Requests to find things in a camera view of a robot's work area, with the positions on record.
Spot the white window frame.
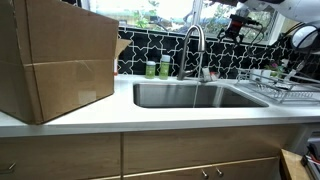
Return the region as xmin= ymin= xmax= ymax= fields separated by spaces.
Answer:
xmin=79 ymin=0 xmax=291 ymax=48

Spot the brushed steel gooseneck faucet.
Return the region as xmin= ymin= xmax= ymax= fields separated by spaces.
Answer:
xmin=176 ymin=24 xmax=208 ymax=81

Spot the dark equipment box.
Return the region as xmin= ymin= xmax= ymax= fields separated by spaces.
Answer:
xmin=301 ymin=131 xmax=320 ymax=180

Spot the metal wire dish rack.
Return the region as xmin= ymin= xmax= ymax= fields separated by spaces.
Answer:
xmin=234 ymin=68 xmax=320 ymax=107

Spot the wooden base cabinet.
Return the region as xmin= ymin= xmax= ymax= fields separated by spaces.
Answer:
xmin=0 ymin=123 xmax=301 ymax=180

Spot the metal drawer handle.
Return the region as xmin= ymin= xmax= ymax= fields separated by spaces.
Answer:
xmin=0 ymin=161 xmax=17 ymax=174

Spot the short green soap bottle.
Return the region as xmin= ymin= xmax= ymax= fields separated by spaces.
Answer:
xmin=145 ymin=60 xmax=157 ymax=80

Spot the small potted plant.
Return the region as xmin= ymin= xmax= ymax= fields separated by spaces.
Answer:
xmin=264 ymin=61 xmax=283 ymax=80

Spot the stainless steel sink basin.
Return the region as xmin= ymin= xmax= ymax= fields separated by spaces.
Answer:
xmin=133 ymin=82 xmax=270 ymax=109

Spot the tall green soap bottle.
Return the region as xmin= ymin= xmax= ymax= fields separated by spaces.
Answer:
xmin=159 ymin=54 xmax=172 ymax=80

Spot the large cardboard box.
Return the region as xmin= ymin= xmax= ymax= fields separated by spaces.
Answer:
xmin=0 ymin=0 xmax=133 ymax=125

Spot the white utensil caddy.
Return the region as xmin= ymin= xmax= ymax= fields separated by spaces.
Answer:
xmin=249 ymin=68 xmax=272 ymax=84

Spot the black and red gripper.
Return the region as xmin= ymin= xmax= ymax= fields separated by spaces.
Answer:
xmin=218 ymin=20 xmax=246 ymax=45

